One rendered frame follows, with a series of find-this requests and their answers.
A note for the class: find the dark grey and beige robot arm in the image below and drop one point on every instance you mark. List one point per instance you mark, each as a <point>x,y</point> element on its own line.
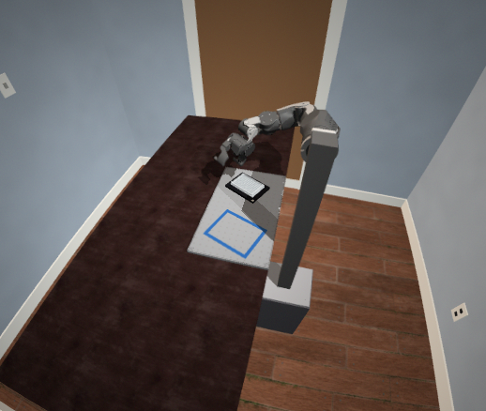
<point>288,117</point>

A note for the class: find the blue tape outline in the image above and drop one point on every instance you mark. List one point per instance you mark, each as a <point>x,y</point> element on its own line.
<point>227,246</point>

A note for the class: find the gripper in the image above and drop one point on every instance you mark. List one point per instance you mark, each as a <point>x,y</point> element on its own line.
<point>240,145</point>

